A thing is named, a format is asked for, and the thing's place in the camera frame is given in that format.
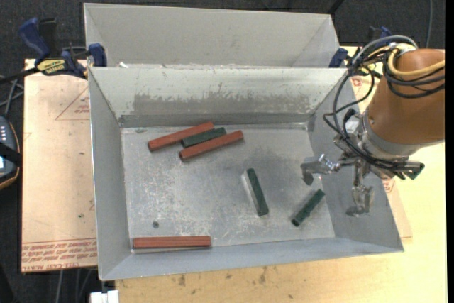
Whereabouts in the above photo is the brown cardboard board red print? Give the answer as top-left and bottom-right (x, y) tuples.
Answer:
(21, 58), (414, 275)

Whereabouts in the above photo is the black cylinder on white bracket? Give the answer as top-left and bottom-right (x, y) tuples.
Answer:
(342, 108), (360, 134)

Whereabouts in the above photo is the red-brown flat block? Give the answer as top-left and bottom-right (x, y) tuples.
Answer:
(178, 129), (245, 162)
(132, 235), (213, 250)
(147, 121), (216, 153)

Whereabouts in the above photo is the grey metal bin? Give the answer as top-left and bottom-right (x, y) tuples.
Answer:
(83, 2), (405, 282)

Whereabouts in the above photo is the dark green flat block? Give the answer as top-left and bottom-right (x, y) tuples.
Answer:
(291, 188), (326, 228)
(245, 167), (270, 217)
(181, 126), (228, 149)

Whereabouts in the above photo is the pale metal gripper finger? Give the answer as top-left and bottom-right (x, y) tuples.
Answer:
(300, 153), (342, 187)
(345, 166), (375, 218)

